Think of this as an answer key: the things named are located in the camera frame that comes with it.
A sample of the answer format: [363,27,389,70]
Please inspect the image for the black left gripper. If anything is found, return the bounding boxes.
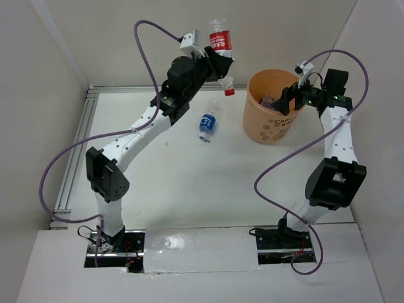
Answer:
[184,46,233,102]

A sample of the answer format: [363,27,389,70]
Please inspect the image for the blue label bottle blue cap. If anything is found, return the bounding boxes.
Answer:
[259,95,277,111]

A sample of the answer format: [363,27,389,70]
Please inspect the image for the red label clear bottle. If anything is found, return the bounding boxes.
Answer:
[209,18,235,97]

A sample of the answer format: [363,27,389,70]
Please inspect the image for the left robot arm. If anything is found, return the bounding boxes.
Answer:
[85,46,234,252]

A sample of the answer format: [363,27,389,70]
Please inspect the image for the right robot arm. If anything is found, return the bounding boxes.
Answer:
[273,69,367,247]

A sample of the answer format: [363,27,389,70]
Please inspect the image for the orange plastic bin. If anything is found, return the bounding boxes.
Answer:
[243,69,299,145]

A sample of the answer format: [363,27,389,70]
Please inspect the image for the blue label bottle white neck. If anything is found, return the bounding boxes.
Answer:
[199,100,223,141]

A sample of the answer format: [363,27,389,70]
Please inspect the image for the white taped cover sheet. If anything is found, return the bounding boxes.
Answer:
[143,227,261,274]

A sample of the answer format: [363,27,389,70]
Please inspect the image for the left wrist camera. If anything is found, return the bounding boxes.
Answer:
[180,30,205,58]

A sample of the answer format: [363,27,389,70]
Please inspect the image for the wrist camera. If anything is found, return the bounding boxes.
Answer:
[295,61,314,88]
[180,30,205,58]

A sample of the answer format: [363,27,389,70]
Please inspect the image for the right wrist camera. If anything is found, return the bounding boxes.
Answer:
[295,61,314,88]

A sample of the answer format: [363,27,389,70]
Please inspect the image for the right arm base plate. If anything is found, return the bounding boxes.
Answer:
[249,227,316,265]

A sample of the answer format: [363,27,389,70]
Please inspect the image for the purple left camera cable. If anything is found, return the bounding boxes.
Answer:
[39,20,184,269]

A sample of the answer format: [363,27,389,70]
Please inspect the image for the aluminium table edge rail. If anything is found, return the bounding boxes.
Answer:
[55,85,256,230]

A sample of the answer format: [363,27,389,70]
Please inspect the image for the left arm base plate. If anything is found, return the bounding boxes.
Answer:
[78,230,145,273]

